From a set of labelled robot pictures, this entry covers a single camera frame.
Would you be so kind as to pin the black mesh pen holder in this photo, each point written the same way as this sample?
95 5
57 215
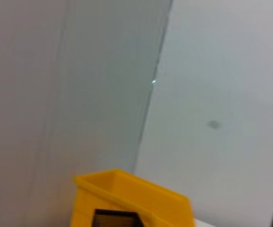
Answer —
115 218

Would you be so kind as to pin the yellow plastic storage bin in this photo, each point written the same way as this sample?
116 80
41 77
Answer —
127 191

